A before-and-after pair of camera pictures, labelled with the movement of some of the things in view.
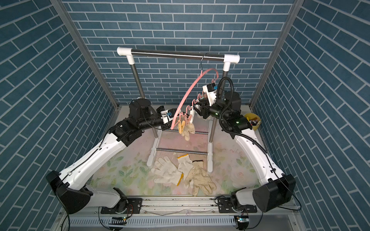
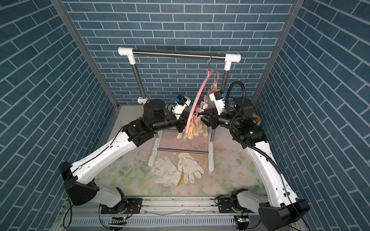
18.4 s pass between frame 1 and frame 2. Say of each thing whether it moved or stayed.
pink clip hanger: moved
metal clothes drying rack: stayed
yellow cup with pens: stayed
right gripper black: moved
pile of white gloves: moved
